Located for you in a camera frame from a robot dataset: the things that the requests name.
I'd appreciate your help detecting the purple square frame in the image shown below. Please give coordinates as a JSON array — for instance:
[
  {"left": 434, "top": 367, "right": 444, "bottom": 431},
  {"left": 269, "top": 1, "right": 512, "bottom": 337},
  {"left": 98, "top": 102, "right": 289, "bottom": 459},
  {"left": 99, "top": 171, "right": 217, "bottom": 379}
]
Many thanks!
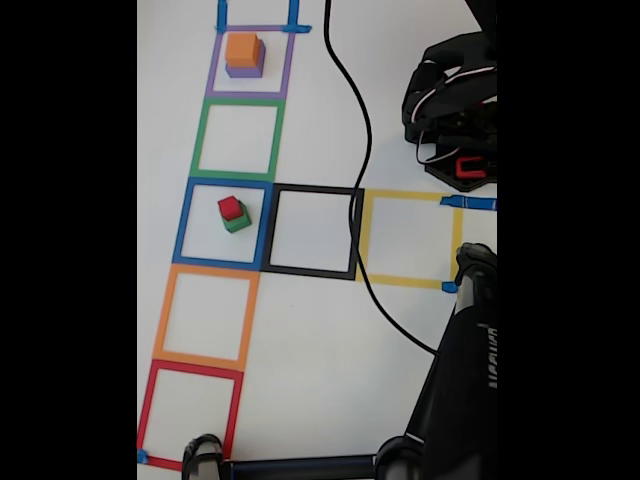
[{"left": 204, "top": 23, "right": 297, "bottom": 100}]

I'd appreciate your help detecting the black camera tripod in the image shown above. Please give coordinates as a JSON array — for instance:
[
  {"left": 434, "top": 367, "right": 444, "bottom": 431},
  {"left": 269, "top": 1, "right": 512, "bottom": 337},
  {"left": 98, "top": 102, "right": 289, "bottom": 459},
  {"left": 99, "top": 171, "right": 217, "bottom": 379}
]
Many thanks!
[{"left": 180, "top": 242, "right": 498, "bottom": 480}]

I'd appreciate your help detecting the blue square frame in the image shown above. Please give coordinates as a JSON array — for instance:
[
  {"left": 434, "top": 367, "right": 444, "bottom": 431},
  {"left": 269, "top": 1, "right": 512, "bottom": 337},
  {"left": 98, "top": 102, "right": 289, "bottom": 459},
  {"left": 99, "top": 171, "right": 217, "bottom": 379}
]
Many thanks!
[{"left": 172, "top": 177, "right": 275, "bottom": 271}]

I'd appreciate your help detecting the red printed clamp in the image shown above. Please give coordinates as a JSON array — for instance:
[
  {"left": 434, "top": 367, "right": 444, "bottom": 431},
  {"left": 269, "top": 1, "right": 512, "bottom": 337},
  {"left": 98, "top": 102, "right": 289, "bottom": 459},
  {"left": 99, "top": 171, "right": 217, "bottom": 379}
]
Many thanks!
[{"left": 454, "top": 155, "right": 487, "bottom": 180}]

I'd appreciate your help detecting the black square frame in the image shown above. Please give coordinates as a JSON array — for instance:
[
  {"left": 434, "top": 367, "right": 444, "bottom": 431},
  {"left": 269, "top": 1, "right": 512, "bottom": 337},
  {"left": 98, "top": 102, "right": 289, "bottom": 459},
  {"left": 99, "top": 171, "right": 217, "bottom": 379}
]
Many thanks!
[{"left": 259, "top": 182, "right": 365, "bottom": 281}]

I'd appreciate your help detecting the green square frame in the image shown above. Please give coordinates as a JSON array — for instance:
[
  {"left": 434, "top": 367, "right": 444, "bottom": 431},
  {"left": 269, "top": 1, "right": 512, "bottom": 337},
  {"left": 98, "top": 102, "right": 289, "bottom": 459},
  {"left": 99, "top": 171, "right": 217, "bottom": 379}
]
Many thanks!
[{"left": 188, "top": 97, "right": 286, "bottom": 184}]

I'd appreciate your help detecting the purple cube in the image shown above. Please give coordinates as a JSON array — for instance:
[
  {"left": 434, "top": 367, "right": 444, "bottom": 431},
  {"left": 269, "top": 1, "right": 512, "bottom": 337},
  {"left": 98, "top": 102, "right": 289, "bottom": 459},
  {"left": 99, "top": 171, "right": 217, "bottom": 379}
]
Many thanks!
[{"left": 224, "top": 42, "right": 266, "bottom": 80}]

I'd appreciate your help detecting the yellow square frame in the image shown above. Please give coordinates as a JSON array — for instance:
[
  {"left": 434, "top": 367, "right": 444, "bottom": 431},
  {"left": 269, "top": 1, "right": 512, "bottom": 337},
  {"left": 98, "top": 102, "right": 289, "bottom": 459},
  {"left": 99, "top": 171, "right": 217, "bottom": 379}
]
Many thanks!
[{"left": 355, "top": 188, "right": 464, "bottom": 290}]

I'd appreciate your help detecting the red square frame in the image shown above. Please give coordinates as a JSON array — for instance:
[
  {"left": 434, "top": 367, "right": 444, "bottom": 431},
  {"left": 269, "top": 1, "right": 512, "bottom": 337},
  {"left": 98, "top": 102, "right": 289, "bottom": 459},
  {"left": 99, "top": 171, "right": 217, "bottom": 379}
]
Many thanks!
[{"left": 137, "top": 358, "right": 245, "bottom": 472}]

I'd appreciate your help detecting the orange square frame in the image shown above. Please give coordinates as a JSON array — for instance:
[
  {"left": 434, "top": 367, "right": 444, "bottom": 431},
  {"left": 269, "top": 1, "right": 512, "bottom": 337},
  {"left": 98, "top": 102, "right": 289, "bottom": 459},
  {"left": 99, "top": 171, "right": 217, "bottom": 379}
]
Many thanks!
[{"left": 152, "top": 263, "right": 261, "bottom": 372}]

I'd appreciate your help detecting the black camera cable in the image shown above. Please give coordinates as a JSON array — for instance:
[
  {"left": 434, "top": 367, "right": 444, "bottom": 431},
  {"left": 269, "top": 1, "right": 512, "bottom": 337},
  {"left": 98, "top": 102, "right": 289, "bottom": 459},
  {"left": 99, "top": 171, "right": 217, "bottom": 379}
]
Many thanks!
[{"left": 322, "top": 0, "right": 444, "bottom": 357}]

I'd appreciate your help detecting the green cube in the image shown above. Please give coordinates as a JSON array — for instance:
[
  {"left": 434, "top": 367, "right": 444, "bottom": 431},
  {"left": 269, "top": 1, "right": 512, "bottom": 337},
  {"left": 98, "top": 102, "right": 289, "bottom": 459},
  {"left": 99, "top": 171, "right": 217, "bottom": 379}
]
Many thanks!
[{"left": 222, "top": 202, "right": 253, "bottom": 235}]

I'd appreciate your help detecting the small red cube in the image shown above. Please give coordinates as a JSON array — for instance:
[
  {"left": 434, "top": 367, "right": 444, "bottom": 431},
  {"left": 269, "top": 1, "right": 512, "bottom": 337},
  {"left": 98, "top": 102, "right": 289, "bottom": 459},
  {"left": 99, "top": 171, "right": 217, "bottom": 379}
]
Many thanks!
[{"left": 217, "top": 195, "right": 244, "bottom": 222}]

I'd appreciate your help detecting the orange cube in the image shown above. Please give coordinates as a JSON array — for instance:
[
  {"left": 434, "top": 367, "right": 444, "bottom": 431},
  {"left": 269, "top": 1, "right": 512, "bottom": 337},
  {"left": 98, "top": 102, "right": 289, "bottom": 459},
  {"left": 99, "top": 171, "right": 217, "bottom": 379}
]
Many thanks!
[{"left": 224, "top": 32, "right": 264, "bottom": 69}]

